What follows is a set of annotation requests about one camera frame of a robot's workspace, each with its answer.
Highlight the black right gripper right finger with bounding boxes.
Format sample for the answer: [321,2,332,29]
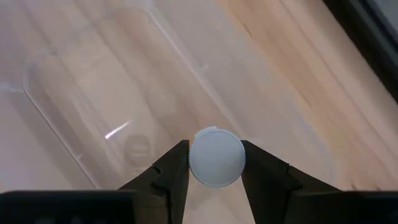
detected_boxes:
[241,139,341,224]

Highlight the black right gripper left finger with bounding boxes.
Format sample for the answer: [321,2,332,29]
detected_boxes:
[119,139,190,224]

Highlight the small pale orange pill bottle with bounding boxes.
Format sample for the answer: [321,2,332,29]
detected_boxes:
[188,125,247,189]

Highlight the clear plastic bin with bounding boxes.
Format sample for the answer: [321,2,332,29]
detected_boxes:
[0,0,249,191]

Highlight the black aluminium table frame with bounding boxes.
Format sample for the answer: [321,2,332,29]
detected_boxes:
[322,0,398,105]

